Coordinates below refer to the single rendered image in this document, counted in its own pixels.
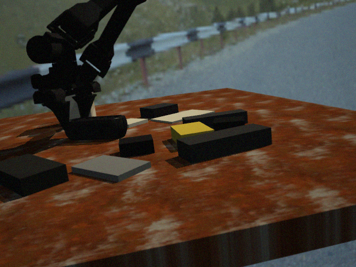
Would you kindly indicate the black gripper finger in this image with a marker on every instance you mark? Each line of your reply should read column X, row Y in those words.
column 62, row 112
column 84, row 104

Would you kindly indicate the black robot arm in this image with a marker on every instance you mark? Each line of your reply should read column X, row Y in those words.
column 80, row 23

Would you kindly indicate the yellow box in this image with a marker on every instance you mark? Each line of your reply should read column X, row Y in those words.
column 189, row 129

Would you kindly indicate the dark grey controller unit with green rocker switches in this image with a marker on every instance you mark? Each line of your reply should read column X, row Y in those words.
column 97, row 128

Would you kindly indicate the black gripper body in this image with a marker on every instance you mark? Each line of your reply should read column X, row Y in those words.
column 66, row 78

